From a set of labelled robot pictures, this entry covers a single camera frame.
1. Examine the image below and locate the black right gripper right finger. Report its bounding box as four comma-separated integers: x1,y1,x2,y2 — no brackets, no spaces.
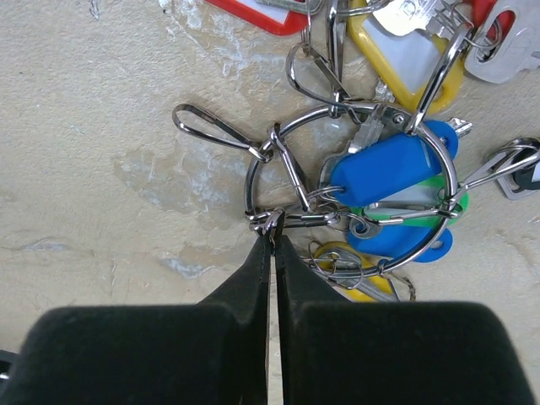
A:
275,237,535,404

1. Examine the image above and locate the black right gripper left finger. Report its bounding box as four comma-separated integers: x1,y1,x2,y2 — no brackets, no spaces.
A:
1,237,272,404

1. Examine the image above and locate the yellow key tag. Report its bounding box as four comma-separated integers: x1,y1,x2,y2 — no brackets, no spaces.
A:
348,13,448,111
311,241,398,303

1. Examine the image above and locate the small blue key tag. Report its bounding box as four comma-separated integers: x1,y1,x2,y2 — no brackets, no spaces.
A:
347,225,453,263

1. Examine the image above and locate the large blue key tag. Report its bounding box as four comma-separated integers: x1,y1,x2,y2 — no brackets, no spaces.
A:
330,132,441,208

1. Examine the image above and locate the green key tag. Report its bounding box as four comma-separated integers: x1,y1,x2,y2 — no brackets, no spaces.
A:
350,175,445,227

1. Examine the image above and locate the large metal keyring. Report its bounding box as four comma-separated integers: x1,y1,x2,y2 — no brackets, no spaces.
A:
171,24,473,278

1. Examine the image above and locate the red key tag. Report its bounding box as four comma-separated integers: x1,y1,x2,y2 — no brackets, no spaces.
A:
470,0,518,43
207,0,307,36

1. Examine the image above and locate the small silver key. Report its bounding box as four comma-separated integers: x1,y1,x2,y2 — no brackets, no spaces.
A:
373,0,456,39

